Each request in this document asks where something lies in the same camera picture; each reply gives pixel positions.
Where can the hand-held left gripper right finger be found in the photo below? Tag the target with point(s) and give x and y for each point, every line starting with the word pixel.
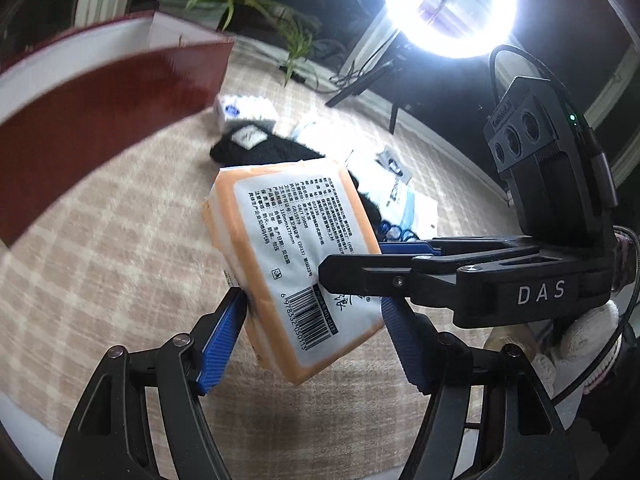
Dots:
pixel 400 340

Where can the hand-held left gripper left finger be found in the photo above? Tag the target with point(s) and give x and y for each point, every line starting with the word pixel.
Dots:
pixel 220 345

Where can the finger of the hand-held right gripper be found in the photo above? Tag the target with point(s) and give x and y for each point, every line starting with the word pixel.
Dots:
pixel 370 275
pixel 405 248

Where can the white blue printed plastic bag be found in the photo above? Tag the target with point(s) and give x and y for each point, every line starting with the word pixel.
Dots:
pixel 415 210

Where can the orange tissue packet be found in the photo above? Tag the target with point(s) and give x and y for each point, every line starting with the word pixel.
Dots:
pixel 280 240

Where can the black knit hat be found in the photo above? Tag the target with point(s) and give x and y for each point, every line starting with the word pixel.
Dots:
pixel 280 147

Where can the red storage box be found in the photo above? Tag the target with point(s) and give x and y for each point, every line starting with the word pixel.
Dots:
pixel 100 125

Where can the person's right hand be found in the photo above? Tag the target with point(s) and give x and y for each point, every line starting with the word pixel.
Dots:
pixel 592 332

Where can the small white plastic bag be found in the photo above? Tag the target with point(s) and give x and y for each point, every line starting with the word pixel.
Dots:
pixel 310 130

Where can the black tripod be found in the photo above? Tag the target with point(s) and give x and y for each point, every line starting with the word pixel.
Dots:
pixel 395 60

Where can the blue white tissue packet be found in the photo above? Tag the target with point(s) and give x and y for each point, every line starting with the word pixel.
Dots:
pixel 240 107

